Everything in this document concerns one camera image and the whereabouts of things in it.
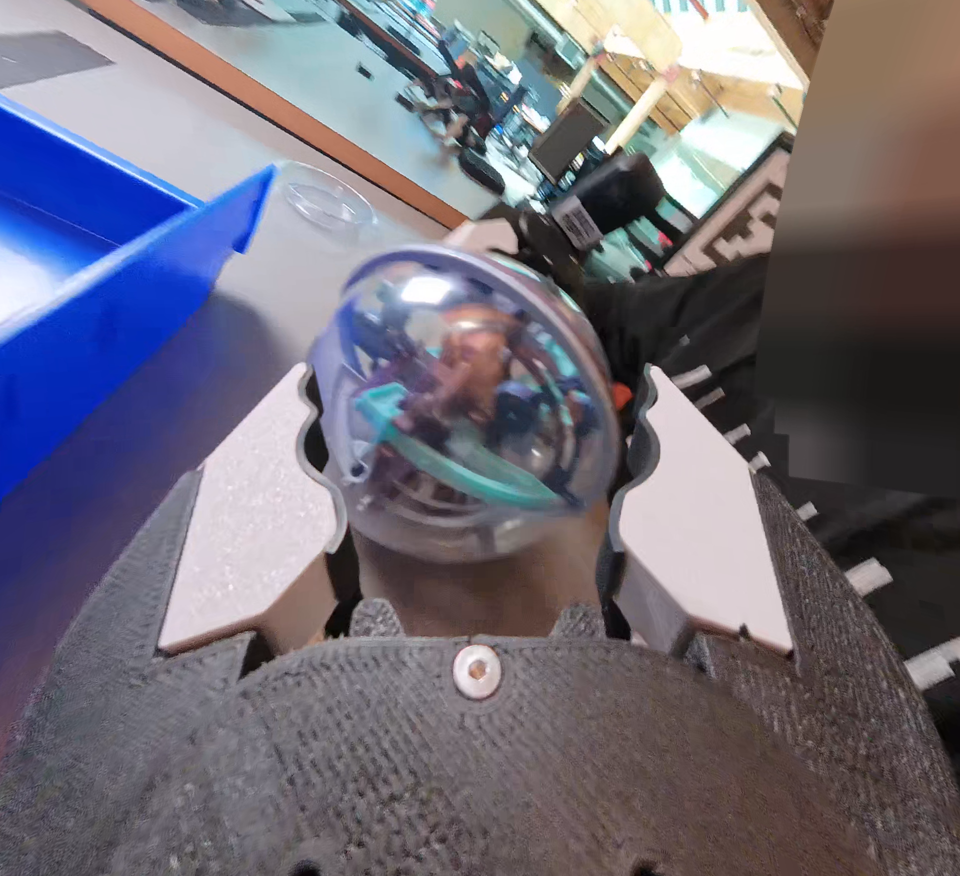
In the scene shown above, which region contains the black screen on stand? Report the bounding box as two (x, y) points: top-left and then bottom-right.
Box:
(528, 99), (610, 183)

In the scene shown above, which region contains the orange-edged grey desk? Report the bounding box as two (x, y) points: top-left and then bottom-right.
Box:
(0, 0), (526, 228)

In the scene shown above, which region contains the black oval wrist rest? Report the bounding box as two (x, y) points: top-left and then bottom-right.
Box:
(459, 148), (505, 193)

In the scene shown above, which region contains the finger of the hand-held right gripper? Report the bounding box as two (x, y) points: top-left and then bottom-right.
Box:
(442, 219), (520, 256)

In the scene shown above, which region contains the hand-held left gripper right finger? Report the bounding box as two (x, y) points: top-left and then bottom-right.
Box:
(600, 364), (795, 657)

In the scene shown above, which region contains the black and tan gripper tool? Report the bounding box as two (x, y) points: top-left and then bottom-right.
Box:
(397, 39), (489, 150)

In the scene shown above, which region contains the blue plastic bin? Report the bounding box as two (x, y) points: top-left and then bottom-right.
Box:
(0, 96), (277, 498)

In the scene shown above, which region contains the framed black-white marker sign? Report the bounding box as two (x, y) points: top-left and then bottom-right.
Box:
(663, 133), (796, 277)

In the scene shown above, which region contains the clear plastic maze ball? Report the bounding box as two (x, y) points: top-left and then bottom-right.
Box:
(307, 243), (624, 564)

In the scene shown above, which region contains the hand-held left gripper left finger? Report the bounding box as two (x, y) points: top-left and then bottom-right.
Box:
(157, 362), (359, 657)

